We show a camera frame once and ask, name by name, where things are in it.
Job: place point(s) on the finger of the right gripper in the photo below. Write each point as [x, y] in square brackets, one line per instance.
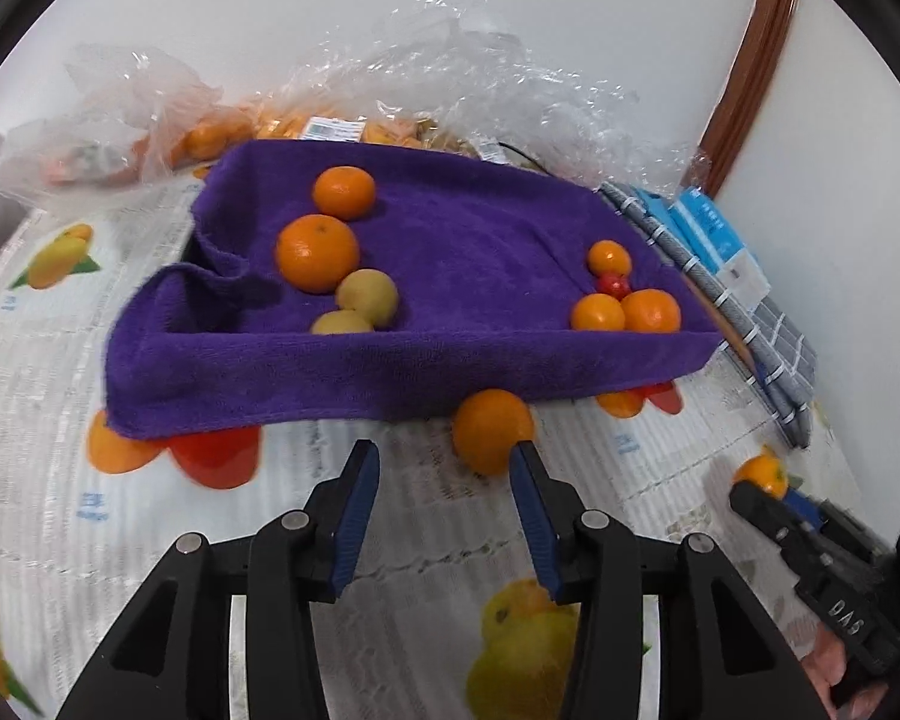
[804, 507]
[774, 520]

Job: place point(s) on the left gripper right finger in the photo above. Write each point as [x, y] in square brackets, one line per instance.
[721, 655]

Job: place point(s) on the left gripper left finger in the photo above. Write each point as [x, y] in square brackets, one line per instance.
[167, 653]

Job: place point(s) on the lone orange front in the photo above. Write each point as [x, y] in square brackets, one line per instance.
[766, 471]

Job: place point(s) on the small orange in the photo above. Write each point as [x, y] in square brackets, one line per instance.
[598, 312]
[608, 256]

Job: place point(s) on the small red tomato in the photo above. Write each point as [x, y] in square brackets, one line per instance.
[613, 284]

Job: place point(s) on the green kiwi front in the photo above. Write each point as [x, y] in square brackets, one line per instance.
[341, 322]

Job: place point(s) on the green kiwi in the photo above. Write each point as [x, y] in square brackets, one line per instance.
[370, 293]
[341, 322]

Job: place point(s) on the green kiwi back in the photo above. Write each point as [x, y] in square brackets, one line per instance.
[370, 293]

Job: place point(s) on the large orange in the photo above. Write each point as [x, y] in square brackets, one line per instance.
[316, 252]

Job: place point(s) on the right hand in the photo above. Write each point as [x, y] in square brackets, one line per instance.
[825, 667]

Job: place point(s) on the grey checked folded cloth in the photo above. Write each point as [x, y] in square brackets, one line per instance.
[787, 399]

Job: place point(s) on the blue tissue pack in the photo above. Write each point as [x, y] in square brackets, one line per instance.
[719, 248]

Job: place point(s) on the purple towel covered tray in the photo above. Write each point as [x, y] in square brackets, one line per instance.
[488, 260]

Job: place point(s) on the clear bag left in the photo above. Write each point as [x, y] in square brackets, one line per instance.
[142, 115]

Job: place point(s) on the crumpled clear plastic bag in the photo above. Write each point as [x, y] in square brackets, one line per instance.
[458, 71]

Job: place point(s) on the clear bag of oranges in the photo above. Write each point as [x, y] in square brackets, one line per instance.
[315, 117]

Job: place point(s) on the brown wooden door frame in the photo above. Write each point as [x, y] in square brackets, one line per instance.
[747, 85]

